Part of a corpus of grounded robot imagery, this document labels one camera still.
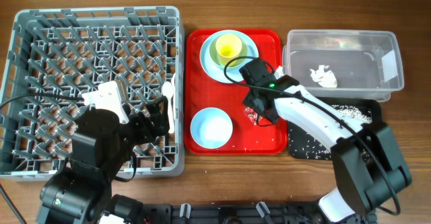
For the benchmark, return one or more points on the red snack wrapper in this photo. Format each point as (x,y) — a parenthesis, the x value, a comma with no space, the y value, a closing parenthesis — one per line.
(252,115)

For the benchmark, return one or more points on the white plastic spoon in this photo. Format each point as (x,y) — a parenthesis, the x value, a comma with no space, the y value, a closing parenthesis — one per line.
(168,92)

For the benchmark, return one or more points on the green bowl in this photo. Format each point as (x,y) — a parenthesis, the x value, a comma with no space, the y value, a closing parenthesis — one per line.
(236,62)

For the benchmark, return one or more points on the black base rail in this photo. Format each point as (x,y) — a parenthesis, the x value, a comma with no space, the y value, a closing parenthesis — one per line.
(297,212)

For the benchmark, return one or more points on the rice food waste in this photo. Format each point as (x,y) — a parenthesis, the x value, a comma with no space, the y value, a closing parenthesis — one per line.
(354,112)

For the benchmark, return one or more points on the red serving tray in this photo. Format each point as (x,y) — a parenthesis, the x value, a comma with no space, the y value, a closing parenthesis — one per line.
(201,91)

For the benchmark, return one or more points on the clear plastic bin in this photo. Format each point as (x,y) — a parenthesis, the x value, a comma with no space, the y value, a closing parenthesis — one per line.
(354,56)

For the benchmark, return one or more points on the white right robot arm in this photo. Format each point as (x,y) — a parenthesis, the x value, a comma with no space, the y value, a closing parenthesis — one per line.
(368,164)

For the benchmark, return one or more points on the grey dishwasher rack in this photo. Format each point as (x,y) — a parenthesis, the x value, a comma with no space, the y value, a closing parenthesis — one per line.
(56,55)

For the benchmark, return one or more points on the light blue plate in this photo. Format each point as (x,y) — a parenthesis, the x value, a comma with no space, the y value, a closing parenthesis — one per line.
(207,63)

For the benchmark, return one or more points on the white napkin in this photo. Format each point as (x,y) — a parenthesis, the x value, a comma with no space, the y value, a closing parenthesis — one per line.
(324,77)

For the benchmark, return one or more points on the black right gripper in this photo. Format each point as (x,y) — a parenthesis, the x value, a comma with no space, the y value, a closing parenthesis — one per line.
(252,94)

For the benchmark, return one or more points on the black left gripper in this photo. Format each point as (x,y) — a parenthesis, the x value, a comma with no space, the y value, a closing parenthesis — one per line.
(159,120)

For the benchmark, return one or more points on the small light blue bowl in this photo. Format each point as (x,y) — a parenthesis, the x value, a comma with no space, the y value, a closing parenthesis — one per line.
(211,128)

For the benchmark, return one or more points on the black waste tray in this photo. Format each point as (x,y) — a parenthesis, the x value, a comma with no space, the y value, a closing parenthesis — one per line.
(302,145)

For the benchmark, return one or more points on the yellow cup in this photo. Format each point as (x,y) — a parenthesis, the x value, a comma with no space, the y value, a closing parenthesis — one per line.
(228,47)

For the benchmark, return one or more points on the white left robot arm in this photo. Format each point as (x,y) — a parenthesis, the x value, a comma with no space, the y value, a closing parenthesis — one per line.
(82,187)

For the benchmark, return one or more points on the white label on bin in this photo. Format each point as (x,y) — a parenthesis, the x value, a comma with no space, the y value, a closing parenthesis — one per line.
(389,63)

